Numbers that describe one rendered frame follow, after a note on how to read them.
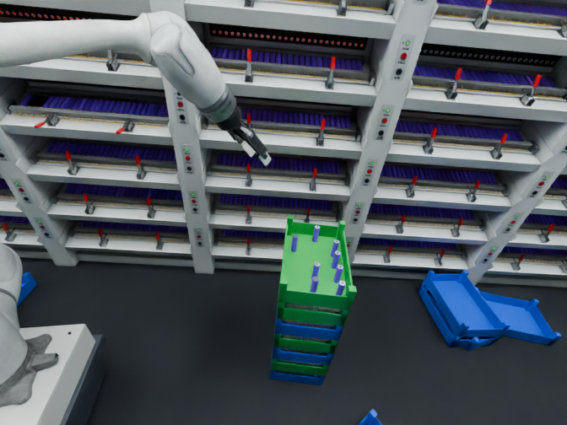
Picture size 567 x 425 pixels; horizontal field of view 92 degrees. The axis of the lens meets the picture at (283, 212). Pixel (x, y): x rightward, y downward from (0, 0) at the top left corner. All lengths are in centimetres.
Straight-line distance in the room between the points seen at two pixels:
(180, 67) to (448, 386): 139
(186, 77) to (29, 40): 25
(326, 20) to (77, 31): 62
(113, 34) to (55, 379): 86
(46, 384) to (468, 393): 139
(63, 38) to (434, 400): 150
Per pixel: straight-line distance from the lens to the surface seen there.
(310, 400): 121
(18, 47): 68
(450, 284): 166
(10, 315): 100
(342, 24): 98
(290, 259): 90
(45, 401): 102
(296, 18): 97
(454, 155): 125
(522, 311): 190
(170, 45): 64
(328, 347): 99
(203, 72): 66
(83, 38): 74
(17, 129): 141
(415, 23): 103
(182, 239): 147
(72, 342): 108
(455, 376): 146
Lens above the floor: 113
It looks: 36 degrees down
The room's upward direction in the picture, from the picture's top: 5 degrees clockwise
